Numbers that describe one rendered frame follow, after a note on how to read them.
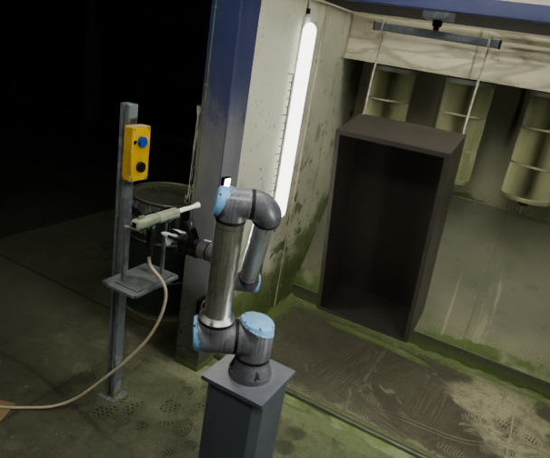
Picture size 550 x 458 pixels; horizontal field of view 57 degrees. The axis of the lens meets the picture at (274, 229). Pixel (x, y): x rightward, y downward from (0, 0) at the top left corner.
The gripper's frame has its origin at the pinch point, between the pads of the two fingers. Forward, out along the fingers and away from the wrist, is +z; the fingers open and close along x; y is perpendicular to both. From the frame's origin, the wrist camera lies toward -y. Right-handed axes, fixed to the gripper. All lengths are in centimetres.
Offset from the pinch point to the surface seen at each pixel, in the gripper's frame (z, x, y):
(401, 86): -40, 201, -75
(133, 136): 19.4, -6.0, -41.3
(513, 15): -118, 46, -114
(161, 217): 7.3, 3.6, -3.6
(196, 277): 12, 46, 46
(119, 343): 25, -1, 74
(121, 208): 26.6, -3.4, -4.1
